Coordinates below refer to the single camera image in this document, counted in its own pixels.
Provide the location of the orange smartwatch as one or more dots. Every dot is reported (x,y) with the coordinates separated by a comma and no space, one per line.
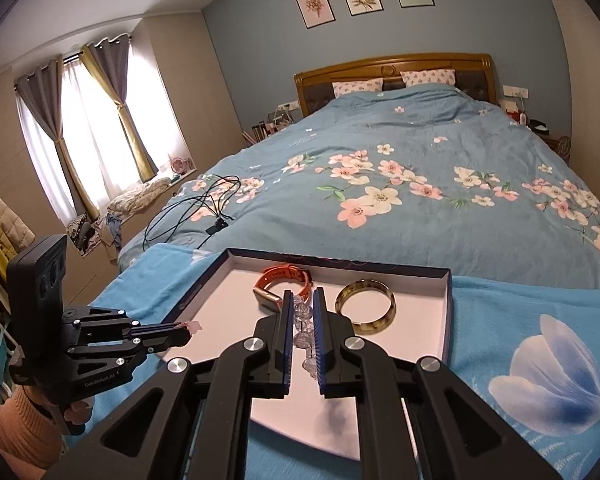
(280,272)

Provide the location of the pink framed flower picture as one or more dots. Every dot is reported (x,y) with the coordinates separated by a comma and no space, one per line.
(314,8)

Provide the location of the wooden bed headboard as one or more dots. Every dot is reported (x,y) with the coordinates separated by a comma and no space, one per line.
(395,62)

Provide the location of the person's left hand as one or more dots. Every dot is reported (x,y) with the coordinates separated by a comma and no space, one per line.
(77,412)

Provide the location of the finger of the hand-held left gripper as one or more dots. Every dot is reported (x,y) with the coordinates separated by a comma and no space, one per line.
(170,341)
(160,329)

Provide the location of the beige quilted jacket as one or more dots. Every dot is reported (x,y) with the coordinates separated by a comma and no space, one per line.
(5,215)

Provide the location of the person's left forearm pink sleeve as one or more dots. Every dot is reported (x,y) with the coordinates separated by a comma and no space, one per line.
(20,425)

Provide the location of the small pink fan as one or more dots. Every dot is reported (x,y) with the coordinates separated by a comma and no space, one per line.
(182,165)

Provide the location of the pink patterned pillow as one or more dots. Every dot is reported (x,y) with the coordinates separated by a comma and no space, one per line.
(357,87)
(427,77)

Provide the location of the wooden nightstand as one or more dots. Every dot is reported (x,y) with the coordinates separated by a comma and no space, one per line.
(557,145)

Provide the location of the cluster of cosmetic bottles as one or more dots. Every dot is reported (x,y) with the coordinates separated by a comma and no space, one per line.
(267,127)

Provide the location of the pile of clothes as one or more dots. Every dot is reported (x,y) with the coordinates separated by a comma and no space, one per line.
(87,235)

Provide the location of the light blue flower blanket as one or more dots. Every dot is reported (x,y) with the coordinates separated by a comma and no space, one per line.
(505,310)

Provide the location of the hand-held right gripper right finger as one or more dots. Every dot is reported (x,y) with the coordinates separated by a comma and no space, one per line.
(321,350)

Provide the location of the folded cream blanket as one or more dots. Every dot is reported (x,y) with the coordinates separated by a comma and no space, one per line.
(137,195)

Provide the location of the white sheer curtain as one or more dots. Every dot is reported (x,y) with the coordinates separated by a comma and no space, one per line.
(90,135)

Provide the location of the white wall switch panel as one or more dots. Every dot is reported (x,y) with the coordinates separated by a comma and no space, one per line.
(515,92)

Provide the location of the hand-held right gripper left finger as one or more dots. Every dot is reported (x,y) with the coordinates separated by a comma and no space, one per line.
(286,350)

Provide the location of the blue floral duvet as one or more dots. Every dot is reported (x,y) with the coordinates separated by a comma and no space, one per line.
(430,210)

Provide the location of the white shallow tray box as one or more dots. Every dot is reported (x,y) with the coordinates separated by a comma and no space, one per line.
(220,300)

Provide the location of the grey and olive curtain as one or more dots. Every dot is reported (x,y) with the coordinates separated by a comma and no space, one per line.
(112,70)
(40,105)

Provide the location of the tortoiseshell bangle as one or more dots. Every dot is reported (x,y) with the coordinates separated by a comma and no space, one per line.
(380,322)

